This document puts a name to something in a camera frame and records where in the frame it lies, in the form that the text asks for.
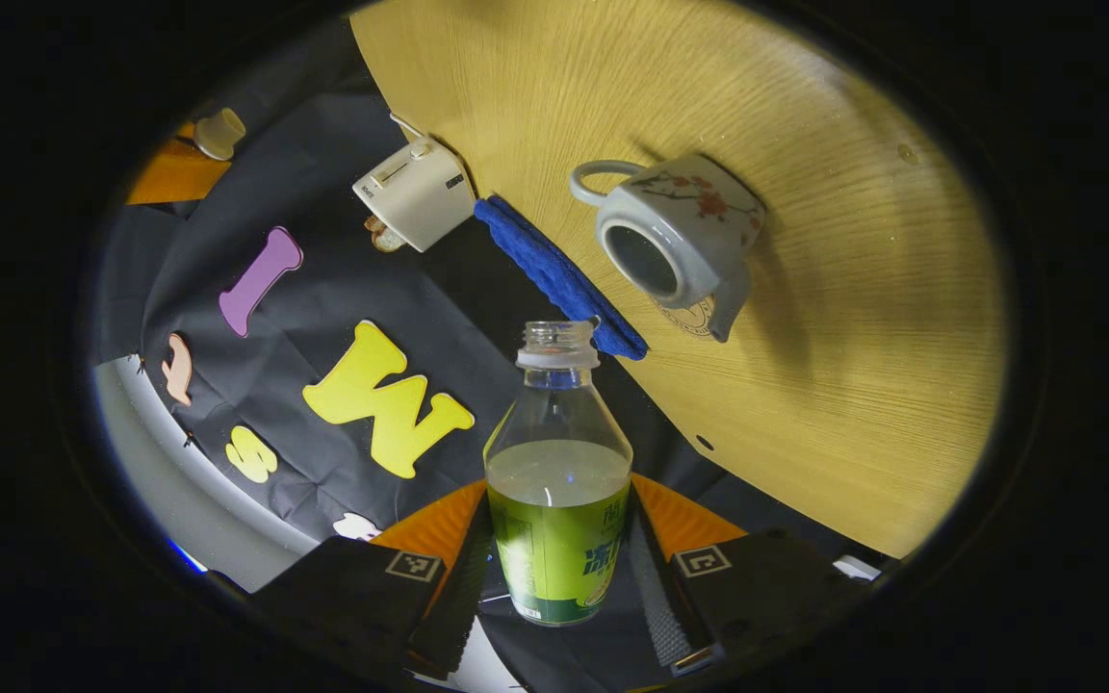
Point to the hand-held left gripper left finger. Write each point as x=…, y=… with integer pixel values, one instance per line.
x=453, y=606

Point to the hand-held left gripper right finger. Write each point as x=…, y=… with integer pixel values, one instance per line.
x=656, y=587

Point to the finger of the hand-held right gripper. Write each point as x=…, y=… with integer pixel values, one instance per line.
x=174, y=178

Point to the white teacup lid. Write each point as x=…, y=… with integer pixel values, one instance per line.
x=219, y=135

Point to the green label water bottle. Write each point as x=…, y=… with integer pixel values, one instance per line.
x=554, y=549

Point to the round brown coaster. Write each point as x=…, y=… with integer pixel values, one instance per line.
x=694, y=318

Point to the white floral teacup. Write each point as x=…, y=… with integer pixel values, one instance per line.
x=699, y=217

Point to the bread slice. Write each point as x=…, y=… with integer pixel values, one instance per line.
x=385, y=236

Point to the white toaster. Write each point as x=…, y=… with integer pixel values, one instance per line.
x=420, y=197

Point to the blue towel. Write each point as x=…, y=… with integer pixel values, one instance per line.
x=554, y=274

